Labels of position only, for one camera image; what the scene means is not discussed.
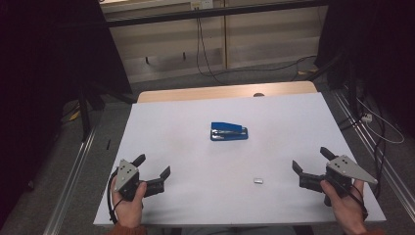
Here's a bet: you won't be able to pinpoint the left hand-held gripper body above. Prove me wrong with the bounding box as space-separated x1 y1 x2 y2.
114 159 145 202

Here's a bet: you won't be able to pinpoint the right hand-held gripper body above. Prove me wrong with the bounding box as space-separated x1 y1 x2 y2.
322 155 379 208

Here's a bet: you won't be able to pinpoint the blue stapler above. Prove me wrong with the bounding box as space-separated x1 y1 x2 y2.
209 121 250 142

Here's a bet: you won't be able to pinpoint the person's left hand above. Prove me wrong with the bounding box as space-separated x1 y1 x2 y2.
111 177 148 229

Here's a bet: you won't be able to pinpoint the person's right hand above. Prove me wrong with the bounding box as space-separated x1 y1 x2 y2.
319 178 368 235

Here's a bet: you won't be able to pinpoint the black metal stand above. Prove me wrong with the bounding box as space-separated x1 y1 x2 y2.
77 80 136 142

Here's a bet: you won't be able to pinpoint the white board sheet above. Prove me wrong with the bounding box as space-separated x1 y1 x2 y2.
93 92 388 228

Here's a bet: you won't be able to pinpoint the wooden table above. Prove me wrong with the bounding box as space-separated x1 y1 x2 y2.
136 80 318 104

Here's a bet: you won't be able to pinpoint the black curtain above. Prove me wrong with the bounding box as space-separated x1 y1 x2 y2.
314 0 415 138
0 0 133 226

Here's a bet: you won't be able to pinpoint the black horizontal bar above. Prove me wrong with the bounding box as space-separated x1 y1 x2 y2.
105 0 329 28

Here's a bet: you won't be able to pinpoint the left hand-held gripper black cable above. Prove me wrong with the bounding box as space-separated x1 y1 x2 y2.
107 167 125 225

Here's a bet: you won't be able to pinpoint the hand-held gripper black cable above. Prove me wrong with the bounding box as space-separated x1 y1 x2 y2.
107 167 125 225
339 184 369 221

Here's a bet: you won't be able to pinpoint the right hand-held gripper black cable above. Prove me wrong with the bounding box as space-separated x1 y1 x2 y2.
339 184 369 221

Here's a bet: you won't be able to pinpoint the aluminium rail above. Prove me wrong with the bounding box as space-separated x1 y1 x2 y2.
332 88 415 223
42 126 98 235

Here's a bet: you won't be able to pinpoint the black cable bundle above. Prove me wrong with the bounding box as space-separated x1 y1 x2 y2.
337 107 388 200

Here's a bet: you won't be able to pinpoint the white cable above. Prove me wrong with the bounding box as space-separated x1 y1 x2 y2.
355 97 406 145

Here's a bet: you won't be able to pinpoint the black floor cable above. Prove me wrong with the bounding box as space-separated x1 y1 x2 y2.
224 54 318 82

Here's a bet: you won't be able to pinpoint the black hanging cables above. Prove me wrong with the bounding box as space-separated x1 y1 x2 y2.
195 17 227 85

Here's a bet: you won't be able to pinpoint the white wall socket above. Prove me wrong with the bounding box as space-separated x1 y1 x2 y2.
190 0 214 10

